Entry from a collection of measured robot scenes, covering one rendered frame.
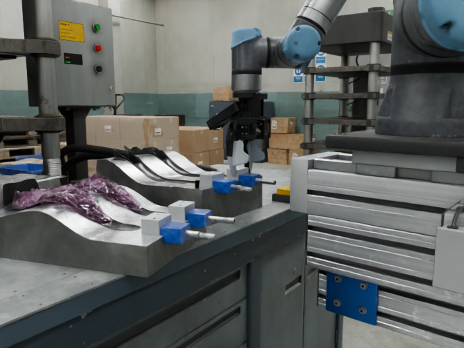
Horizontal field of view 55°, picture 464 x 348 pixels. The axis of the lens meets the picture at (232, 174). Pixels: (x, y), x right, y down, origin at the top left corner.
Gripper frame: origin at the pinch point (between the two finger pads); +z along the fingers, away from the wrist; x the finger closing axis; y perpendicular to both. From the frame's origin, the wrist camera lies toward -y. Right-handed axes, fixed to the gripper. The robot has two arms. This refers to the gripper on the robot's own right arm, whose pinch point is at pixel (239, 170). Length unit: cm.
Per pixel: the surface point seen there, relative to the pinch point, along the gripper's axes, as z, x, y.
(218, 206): 6.9, -11.8, 2.0
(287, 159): 82, 601, -311
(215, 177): -0.1, -12.1, 1.3
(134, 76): -73, 572, -670
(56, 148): -2, -6, -72
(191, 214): 4.2, -29.3, 8.7
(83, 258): 9, -49, 1
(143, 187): 3.5, -17.8, -16.9
